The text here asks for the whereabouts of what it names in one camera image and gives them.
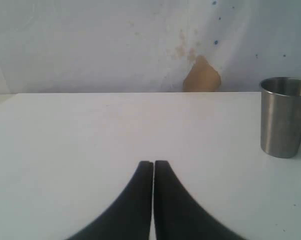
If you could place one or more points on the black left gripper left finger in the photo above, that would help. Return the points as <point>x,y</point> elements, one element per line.
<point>129,216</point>

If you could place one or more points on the stainless steel cup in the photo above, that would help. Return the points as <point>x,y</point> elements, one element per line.
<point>280,131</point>

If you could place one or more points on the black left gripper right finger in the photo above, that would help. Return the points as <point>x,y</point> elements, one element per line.
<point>177,215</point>

